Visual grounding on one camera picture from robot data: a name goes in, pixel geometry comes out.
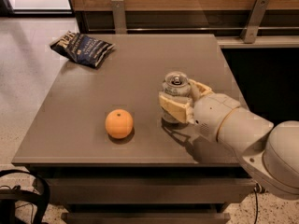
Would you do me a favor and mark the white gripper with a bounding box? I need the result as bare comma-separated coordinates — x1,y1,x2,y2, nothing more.
159,79,241,142

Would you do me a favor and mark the silver 7up soda can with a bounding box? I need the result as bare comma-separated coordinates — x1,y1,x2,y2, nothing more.
162,71,191,123

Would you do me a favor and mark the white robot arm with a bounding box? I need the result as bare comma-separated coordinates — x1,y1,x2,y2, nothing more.
159,74,299,200

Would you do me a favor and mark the orange fruit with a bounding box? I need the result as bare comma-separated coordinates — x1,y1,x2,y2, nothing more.
105,109,134,139

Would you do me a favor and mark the grey drawer cabinet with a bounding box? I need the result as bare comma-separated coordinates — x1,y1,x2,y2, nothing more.
13,35,254,224

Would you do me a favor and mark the dark blue chip bag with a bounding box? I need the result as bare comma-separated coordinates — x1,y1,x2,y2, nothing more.
50,31,114,68

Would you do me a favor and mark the right metal wall bracket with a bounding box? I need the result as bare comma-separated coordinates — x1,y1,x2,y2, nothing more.
240,0,270,44

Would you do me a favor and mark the metal wall bracket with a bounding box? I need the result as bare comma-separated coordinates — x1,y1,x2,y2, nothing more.
240,0,270,44
111,0,127,35

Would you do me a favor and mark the black power cable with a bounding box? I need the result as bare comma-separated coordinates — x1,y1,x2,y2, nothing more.
253,185,261,224

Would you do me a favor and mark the left metal wall bracket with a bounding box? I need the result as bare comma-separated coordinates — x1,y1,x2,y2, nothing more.
111,0,127,35

